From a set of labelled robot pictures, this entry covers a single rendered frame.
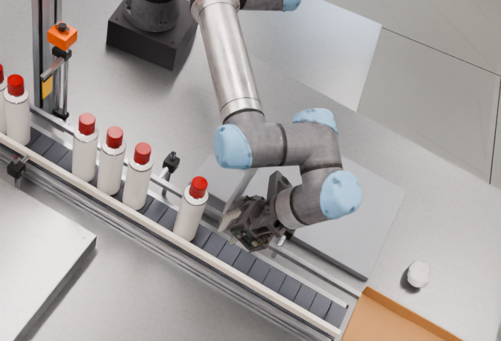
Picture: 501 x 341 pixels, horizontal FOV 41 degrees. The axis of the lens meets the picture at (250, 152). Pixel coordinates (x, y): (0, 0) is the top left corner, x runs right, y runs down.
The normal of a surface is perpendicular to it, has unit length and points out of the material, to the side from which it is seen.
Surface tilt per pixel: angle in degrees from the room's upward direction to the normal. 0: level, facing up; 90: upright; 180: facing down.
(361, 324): 0
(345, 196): 30
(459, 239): 0
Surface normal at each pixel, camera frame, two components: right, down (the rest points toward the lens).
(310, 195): -0.76, -0.06
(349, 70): 0.23, -0.58
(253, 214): 0.63, -0.26
